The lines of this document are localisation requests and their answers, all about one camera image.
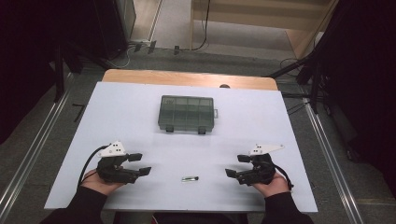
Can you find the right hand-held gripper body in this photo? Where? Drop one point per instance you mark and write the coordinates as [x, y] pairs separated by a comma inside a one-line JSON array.
[[258, 172]]

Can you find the black plug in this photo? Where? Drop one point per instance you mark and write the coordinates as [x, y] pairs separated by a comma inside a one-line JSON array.
[[176, 49]]

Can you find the person's left hand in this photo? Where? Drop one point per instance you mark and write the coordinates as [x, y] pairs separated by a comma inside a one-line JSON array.
[[96, 185]]

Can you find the metal floor rail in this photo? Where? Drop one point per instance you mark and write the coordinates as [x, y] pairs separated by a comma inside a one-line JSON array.
[[34, 149], [330, 161]]

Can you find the grey clear plastic storage box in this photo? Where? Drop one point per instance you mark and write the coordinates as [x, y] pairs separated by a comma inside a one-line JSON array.
[[186, 113]]

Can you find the black stand leg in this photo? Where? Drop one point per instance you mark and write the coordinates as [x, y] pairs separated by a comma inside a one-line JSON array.
[[289, 67]]

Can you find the light wooden frame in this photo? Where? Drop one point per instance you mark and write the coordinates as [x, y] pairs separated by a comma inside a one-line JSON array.
[[249, 18]]

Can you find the black angled bar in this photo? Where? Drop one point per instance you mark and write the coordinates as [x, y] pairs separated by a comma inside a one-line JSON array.
[[79, 109]]

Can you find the person's right hand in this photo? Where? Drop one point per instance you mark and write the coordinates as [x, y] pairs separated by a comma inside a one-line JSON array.
[[275, 186]]

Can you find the black curtain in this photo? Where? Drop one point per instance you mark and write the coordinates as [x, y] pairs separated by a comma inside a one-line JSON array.
[[25, 62], [367, 77]]

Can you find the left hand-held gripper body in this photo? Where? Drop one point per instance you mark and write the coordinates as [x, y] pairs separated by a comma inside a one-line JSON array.
[[112, 169]]

